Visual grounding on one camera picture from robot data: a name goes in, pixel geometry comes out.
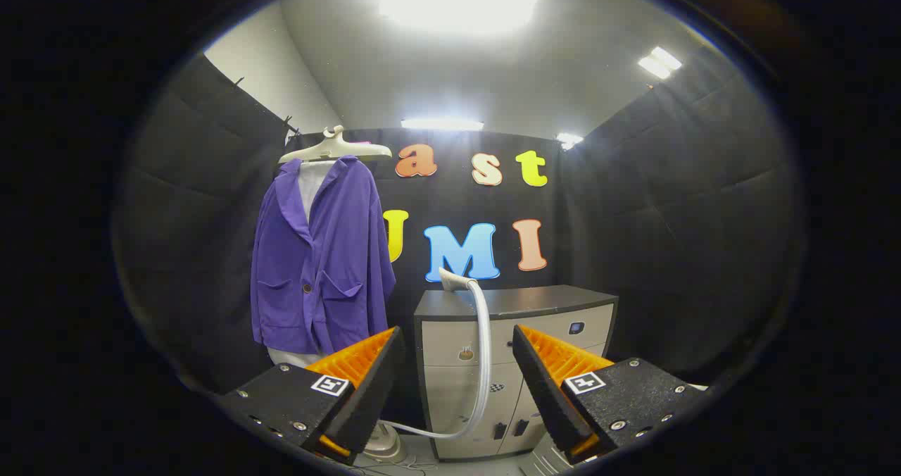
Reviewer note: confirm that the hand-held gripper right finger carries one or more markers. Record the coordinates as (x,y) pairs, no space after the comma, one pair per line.
(542,391)

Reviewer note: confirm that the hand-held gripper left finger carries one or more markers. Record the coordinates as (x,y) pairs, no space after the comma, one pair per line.
(373,391)

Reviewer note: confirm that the garment steamer base unit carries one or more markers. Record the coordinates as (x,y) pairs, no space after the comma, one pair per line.
(383,448)

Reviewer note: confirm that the white garment form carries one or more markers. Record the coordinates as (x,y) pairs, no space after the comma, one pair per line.
(310,187)

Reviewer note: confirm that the white clothes hanger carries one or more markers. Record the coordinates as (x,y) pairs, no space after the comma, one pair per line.
(338,151)

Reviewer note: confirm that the grey ribbed plastic object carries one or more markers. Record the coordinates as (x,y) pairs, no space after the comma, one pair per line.
(540,462)

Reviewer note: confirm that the grey cabinet with dark top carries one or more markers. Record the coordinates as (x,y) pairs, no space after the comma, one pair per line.
(450,342)

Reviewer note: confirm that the small ceiling light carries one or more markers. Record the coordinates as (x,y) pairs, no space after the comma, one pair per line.
(569,139)

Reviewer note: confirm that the ceiling strip light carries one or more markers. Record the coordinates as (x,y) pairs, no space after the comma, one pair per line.
(442,123)

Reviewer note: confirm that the ceiling panel light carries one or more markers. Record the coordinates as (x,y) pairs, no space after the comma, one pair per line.
(659,62)

